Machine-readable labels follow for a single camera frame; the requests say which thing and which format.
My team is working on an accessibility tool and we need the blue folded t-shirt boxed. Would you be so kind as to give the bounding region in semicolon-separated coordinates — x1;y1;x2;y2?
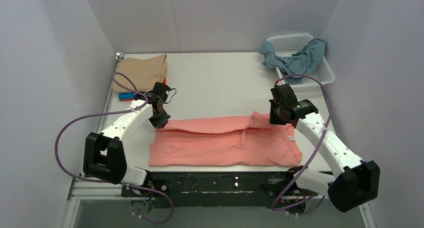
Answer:
118;92;136;100

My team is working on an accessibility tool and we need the orange folded t-shirt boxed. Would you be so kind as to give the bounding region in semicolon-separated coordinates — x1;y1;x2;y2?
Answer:
118;78;171;101

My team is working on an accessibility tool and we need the pink t-shirt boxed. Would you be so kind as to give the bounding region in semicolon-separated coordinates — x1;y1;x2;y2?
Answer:
149;112;303;167

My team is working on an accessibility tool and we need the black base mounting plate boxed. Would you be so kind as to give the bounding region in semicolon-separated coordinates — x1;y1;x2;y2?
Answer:
120;171;319;209

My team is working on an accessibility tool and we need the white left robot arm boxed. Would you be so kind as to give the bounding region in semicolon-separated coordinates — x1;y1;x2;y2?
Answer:
83;82;172;186

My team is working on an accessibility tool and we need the white plastic laundry basket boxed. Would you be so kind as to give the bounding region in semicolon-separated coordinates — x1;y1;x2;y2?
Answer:
267;33;335;91

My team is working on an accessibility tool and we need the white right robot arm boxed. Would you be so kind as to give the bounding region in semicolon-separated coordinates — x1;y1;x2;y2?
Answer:
269;84;380;212

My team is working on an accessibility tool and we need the grey-blue t-shirt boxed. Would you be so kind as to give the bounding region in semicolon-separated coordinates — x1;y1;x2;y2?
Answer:
259;39;327;84

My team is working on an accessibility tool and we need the aluminium frame rail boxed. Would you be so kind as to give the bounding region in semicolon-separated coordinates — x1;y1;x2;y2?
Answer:
70;52;376;227

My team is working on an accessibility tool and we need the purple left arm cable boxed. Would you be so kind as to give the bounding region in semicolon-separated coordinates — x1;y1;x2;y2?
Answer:
54;72;174;225

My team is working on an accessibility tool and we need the beige folded t-shirt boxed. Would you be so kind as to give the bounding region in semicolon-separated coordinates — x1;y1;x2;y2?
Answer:
114;54;168;92

